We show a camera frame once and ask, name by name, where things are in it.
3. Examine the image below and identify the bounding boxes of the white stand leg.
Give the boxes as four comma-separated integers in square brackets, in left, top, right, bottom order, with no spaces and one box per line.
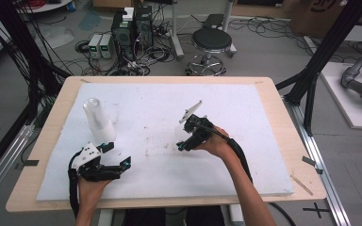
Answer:
[169,0,186,60]
[222,0,238,58]

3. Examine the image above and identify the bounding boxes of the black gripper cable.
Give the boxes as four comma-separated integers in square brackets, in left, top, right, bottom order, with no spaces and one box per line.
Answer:
[68,150,83,219]
[197,121,297,226]

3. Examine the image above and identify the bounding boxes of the grey tape piece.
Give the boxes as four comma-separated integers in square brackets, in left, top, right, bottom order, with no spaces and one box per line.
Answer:
[13,159,41,170]
[301,155,324,175]

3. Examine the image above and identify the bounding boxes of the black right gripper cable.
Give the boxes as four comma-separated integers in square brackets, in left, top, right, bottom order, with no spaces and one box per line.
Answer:
[197,121,297,226]

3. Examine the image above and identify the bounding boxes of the person's legs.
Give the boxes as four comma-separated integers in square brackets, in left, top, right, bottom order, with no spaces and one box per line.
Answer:
[121,205,225,226]

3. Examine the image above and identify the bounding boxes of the person's right hand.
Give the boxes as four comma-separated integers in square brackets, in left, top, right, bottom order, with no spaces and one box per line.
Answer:
[197,125,235,160]

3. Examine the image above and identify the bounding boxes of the grey bench power supply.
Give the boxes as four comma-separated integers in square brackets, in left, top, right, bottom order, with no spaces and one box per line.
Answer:
[88,33,103,59]
[99,33,116,59]

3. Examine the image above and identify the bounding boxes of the black computer tower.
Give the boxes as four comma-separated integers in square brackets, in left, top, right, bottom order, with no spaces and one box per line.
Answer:
[134,5,155,51]
[111,10,136,62]

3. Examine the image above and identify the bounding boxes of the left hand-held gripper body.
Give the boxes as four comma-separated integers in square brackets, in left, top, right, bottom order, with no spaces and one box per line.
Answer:
[71,141,123,183]

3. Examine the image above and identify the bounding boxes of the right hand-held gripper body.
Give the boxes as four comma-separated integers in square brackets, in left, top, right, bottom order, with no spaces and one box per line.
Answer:
[178,100,216,152]

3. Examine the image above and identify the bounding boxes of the person's left hand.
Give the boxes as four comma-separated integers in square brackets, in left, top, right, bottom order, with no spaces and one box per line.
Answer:
[77,176,113,207]

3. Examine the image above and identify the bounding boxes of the aluminium rail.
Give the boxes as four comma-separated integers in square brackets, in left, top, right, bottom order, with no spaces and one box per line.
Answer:
[284,97,352,226]
[0,123,36,210]

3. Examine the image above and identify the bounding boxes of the small white box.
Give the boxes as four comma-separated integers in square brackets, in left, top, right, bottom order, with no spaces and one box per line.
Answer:
[122,7,135,23]

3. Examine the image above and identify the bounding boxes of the black tape cross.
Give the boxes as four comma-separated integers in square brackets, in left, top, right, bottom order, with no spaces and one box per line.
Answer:
[302,202,330,219]

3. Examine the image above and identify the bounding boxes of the white platform board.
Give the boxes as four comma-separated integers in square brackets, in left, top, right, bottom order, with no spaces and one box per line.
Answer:
[320,61,362,130]

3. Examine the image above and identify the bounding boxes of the white round table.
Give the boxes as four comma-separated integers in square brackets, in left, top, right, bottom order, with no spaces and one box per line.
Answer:
[17,0,74,14]

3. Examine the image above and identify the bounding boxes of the translucent white plastic bottle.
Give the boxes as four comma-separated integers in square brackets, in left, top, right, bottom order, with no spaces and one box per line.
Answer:
[82,97,117,145]

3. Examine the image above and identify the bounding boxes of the dark flat device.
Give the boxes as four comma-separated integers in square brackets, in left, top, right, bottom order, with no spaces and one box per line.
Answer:
[202,13,225,30]

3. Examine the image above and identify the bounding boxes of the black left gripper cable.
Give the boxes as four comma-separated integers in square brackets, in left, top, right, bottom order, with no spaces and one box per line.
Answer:
[68,150,83,219]

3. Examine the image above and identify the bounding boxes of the black metal frame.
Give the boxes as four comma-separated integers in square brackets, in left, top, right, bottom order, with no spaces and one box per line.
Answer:
[0,0,72,186]
[276,0,362,136]

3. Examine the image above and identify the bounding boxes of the tangle of floor cables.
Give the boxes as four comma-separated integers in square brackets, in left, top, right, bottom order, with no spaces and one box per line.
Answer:
[74,18,178,77]

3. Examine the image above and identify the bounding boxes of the brown cardboard box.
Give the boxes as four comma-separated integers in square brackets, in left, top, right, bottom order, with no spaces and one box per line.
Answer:
[290,0,362,39]

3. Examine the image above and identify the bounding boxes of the black round stool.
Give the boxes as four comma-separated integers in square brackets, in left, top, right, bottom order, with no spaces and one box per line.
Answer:
[185,27,238,77]

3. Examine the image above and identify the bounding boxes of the clear plastic sheet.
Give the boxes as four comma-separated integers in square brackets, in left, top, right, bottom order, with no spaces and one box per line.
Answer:
[32,26,75,50]

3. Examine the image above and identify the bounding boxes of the white foam mat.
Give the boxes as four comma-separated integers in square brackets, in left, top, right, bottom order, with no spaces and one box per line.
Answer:
[36,82,296,202]

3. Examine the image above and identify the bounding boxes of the teal floor sheet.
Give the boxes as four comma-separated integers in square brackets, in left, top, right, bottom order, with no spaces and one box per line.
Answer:
[77,10,103,32]

